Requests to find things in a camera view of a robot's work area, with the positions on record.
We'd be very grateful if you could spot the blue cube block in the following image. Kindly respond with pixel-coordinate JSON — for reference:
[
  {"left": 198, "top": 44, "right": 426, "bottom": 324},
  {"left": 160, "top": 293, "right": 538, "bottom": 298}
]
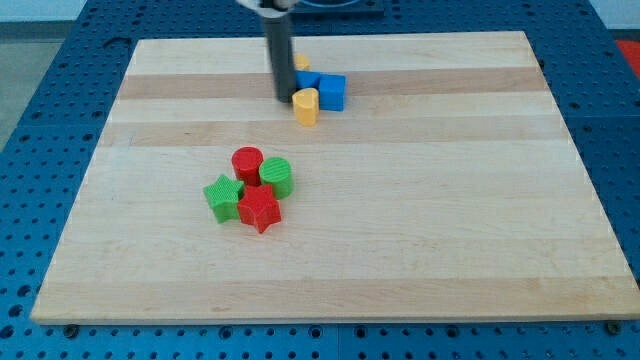
[{"left": 318, "top": 74, "right": 346, "bottom": 111}]

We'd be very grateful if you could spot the green cylinder block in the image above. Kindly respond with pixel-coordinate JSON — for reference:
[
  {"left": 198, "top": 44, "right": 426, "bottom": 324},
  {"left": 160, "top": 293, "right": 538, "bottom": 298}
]
[{"left": 258, "top": 157, "right": 294, "bottom": 199}]

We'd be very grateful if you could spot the red star block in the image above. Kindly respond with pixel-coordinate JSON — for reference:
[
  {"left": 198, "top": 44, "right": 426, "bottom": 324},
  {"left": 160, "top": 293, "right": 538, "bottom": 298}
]
[{"left": 237, "top": 185, "right": 282, "bottom": 234}]

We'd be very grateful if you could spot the red cylinder block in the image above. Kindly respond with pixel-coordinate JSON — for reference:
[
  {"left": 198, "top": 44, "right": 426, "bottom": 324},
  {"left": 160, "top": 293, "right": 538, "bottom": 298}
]
[{"left": 231, "top": 146, "right": 264, "bottom": 186}]

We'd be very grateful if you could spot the yellow heart block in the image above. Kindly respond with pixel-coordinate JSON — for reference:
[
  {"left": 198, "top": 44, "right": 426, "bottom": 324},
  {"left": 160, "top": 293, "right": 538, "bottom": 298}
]
[{"left": 292, "top": 88, "right": 319, "bottom": 127}]

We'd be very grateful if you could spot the green star block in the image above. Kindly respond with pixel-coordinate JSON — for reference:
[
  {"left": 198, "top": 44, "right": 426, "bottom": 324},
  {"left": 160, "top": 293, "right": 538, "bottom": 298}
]
[{"left": 203, "top": 174, "right": 244, "bottom": 224}]

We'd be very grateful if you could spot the blue block behind stick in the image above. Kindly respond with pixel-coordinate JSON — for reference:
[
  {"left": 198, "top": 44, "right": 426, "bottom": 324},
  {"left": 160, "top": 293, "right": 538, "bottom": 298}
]
[{"left": 295, "top": 70, "right": 322, "bottom": 90}]

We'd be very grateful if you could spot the yellow block at back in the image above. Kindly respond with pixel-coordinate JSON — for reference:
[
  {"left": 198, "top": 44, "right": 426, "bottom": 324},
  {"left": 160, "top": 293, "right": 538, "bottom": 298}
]
[{"left": 294, "top": 53, "right": 311, "bottom": 71}]

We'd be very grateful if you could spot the wooden board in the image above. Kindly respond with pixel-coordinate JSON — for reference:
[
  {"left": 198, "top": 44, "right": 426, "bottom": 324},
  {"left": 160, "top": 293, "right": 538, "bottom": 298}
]
[{"left": 31, "top": 31, "right": 639, "bottom": 325}]

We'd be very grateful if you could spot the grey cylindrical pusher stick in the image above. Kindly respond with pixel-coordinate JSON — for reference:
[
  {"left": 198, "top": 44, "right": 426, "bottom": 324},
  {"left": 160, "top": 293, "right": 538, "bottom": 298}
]
[{"left": 262, "top": 10, "right": 296, "bottom": 103}]

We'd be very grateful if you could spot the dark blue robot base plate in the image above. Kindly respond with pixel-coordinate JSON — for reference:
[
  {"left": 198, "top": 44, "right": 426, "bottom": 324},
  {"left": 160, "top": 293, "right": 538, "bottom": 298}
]
[{"left": 292, "top": 0, "right": 385, "bottom": 16}]

